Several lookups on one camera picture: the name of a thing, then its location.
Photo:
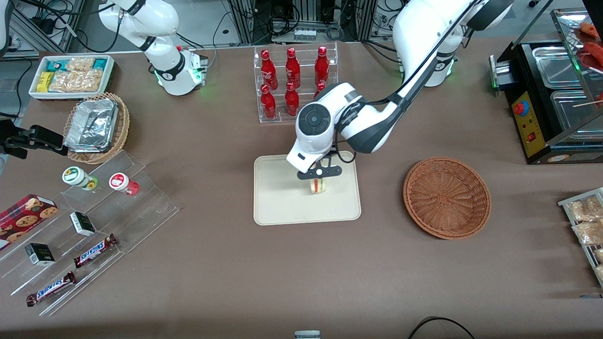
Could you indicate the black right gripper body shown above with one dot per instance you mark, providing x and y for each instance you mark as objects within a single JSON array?
[{"x": 38, "y": 137}]

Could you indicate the triangular sandwich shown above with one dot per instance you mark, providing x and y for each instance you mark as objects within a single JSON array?
[{"x": 318, "y": 188}]

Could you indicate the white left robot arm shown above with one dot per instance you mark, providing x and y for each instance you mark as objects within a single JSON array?
[{"x": 419, "y": 33}]

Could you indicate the cream plastic tray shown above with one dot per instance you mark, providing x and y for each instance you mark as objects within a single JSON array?
[{"x": 282, "y": 202}]

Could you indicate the oval tan wicker basket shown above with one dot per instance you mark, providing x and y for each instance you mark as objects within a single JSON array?
[{"x": 123, "y": 127}]

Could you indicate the round brown wicker basket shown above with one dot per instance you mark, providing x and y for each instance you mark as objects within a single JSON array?
[{"x": 447, "y": 197}]

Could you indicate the silver foil container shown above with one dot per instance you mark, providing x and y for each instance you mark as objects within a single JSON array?
[{"x": 92, "y": 125}]

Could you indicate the green lid white cup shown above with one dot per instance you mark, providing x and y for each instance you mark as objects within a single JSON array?
[{"x": 75, "y": 175}]

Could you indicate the yellow snack pack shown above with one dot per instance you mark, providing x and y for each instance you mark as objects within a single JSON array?
[{"x": 44, "y": 81}]

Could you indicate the clear rice cracker bag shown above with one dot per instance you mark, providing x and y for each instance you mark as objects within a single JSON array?
[
  {"x": 63, "y": 82},
  {"x": 89, "y": 81},
  {"x": 81, "y": 64}
]

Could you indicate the clear acrylic bottle rack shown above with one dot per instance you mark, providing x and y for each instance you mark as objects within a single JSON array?
[{"x": 280, "y": 120}]

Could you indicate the teal snack pack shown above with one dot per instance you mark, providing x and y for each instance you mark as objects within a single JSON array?
[
  {"x": 55, "y": 65},
  {"x": 100, "y": 63}
]

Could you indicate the red cola bottle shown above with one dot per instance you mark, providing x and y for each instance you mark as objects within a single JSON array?
[
  {"x": 268, "y": 103},
  {"x": 292, "y": 68},
  {"x": 290, "y": 100},
  {"x": 269, "y": 70},
  {"x": 320, "y": 87},
  {"x": 321, "y": 67}
]

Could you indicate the red cookie box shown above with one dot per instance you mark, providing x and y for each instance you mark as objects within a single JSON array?
[{"x": 26, "y": 216}]

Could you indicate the red lid white cup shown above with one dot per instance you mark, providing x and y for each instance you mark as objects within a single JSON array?
[{"x": 120, "y": 181}]

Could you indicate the white snack bin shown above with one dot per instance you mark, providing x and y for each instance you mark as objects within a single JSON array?
[{"x": 109, "y": 77}]

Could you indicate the small dark green box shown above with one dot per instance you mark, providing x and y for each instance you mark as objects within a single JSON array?
[
  {"x": 82, "y": 223},
  {"x": 40, "y": 254}
]

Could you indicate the clear acrylic stepped stand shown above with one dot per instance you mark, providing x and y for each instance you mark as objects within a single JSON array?
[{"x": 141, "y": 197}]

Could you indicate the brown Snickers bar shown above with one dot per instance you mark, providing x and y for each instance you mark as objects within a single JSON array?
[
  {"x": 95, "y": 251},
  {"x": 51, "y": 288}
]

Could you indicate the grey power strip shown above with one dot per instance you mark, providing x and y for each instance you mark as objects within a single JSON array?
[{"x": 305, "y": 34}]

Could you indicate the small grey device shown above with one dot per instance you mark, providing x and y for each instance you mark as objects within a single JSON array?
[{"x": 307, "y": 334}]

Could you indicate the black food warmer machine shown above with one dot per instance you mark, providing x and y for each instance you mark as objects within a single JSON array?
[{"x": 530, "y": 136}]

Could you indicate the steel warmer pan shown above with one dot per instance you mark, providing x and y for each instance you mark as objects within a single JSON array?
[
  {"x": 574, "y": 110},
  {"x": 556, "y": 68}
]

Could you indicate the clear bagged pastry snack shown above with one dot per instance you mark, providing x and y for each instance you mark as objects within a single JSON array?
[
  {"x": 599, "y": 273},
  {"x": 589, "y": 232},
  {"x": 599, "y": 255},
  {"x": 584, "y": 209}
]

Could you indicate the red sausage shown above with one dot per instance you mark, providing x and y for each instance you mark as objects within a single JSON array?
[
  {"x": 594, "y": 52},
  {"x": 589, "y": 29}
]

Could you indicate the aluminium frame shelving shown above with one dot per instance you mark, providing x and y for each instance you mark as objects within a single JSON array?
[{"x": 56, "y": 28}]

